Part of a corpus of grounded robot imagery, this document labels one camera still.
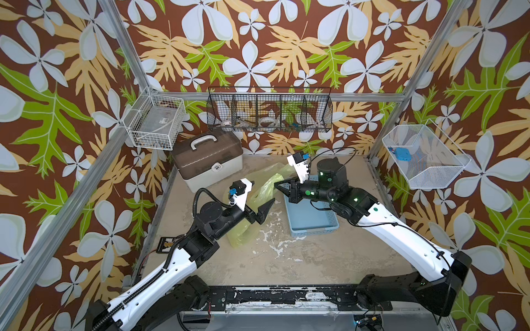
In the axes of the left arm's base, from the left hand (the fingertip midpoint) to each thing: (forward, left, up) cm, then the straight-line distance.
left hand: (263, 188), depth 65 cm
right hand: (+1, -4, 0) cm, 4 cm away
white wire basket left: (+35, +47, 0) cm, 58 cm away
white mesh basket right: (+22, -67, -7) cm, 70 cm away
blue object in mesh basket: (+24, -60, -8) cm, 65 cm away
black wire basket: (+50, -4, -3) cm, 50 cm away
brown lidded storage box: (+27, +26, -14) cm, 40 cm away
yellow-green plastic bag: (-8, +9, -20) cm, 23 cm away
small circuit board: (-32, -39, -36) cm, 62 cm away
